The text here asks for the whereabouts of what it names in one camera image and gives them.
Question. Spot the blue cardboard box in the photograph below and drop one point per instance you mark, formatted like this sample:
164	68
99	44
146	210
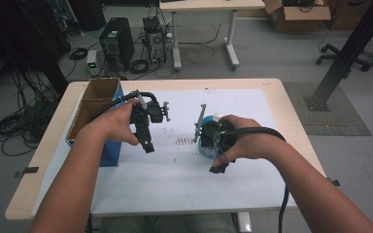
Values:
98	89

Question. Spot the white table leg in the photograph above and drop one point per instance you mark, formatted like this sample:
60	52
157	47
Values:
244	223

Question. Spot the open computer case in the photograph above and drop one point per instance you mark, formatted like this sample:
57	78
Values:
155	40

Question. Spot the closed brown cardboard box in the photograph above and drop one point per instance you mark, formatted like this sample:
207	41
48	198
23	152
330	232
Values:
346	16

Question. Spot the open brown cardboard box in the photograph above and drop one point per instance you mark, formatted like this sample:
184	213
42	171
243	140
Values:
299	14

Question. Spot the black office chair base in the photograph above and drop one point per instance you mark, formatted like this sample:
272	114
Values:
341	58

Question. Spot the person's right hand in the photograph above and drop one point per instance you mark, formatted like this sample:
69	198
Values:
255	144

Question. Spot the blue round container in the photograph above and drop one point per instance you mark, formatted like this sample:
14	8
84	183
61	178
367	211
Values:
206	149

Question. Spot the grey floor mat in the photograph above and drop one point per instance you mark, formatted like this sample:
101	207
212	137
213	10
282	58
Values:
336	113

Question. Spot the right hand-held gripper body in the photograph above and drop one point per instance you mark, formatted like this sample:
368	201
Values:
212	136

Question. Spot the black metal post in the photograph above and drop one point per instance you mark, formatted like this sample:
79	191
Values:
346	55

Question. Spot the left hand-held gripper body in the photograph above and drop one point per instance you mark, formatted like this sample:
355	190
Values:
155	113

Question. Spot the wooden table with white legs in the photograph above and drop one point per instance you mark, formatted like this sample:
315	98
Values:
207	5

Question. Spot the black computer tower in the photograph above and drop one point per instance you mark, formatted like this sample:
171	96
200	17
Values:
116	40

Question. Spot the black tape strip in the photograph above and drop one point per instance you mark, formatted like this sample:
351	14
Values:
335	183
27	171

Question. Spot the white table mat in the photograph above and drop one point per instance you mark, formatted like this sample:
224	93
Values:
175	184

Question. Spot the small grey power supply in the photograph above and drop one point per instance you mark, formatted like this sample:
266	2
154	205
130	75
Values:
91	63

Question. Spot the person's left hand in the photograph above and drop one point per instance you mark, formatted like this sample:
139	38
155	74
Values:
113	124

